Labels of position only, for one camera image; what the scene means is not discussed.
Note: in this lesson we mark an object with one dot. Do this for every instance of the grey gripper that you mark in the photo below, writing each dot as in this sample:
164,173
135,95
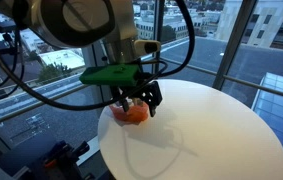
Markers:
121,51

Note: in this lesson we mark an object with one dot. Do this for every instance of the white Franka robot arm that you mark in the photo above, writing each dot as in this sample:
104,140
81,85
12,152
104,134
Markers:
74,16

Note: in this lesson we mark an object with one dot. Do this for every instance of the orange plastic bag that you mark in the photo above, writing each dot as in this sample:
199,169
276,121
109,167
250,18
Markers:
132,115

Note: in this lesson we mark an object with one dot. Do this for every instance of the cream plastic connector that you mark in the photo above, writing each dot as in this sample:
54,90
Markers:
146,47

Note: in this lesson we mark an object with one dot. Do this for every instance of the black clamp device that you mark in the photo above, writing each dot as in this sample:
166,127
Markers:
59,160

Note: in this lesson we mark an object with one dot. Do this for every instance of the glass roof building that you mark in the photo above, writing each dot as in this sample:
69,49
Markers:
281,106

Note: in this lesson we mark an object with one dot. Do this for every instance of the beige building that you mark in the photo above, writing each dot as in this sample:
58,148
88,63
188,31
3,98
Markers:
261,20

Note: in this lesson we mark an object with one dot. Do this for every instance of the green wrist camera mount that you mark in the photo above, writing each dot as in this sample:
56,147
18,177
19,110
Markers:
109,75

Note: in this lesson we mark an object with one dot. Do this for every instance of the grey window frame post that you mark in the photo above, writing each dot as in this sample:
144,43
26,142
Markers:
231,43
159,20

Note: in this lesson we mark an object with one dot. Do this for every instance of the black camera stand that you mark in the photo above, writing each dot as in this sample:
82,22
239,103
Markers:
4,26

